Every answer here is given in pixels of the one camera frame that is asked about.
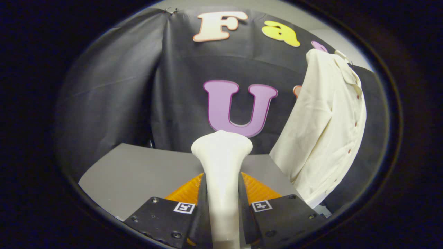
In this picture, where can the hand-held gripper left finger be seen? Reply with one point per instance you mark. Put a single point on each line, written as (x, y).
(162, 218)

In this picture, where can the black backdrop cloth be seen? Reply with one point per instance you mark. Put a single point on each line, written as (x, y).
(121, 103)

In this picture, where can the grey-topped white drawer cabinet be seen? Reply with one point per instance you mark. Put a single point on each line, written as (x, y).
(138, 173)

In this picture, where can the white garment steamer head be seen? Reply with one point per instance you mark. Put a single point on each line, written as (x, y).
(223, 166)

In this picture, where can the cream button-up shirt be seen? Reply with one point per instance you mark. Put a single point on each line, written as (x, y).
(322, 138)

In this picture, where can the white backing panel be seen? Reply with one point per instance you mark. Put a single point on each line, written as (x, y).
(322, 209)

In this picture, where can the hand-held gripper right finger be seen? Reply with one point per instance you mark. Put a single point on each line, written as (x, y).
(283, 216)

